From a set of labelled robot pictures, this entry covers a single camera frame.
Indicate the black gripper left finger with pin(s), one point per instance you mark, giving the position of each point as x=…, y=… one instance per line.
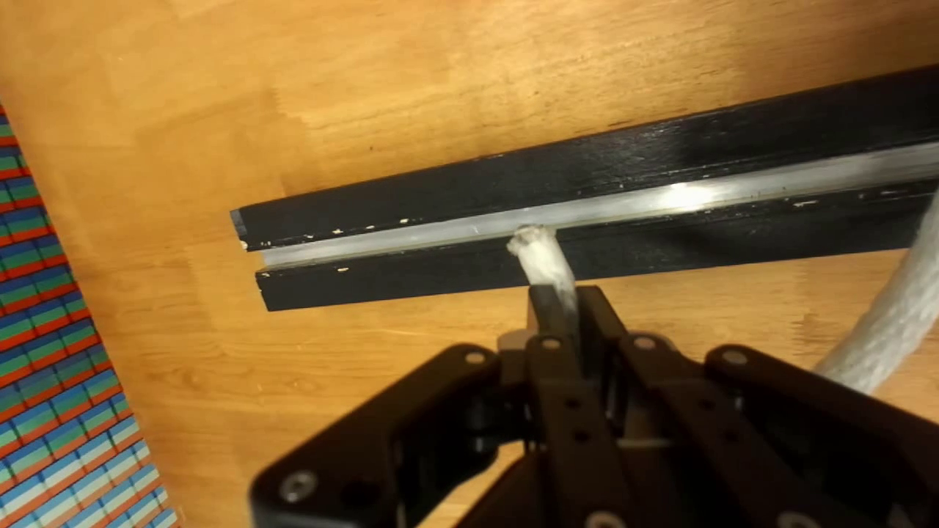
x=441, y=442

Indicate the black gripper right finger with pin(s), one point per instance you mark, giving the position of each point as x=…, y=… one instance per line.
x=764, y=442

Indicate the black grooved rail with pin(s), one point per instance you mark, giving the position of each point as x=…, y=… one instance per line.
x=626, y=163

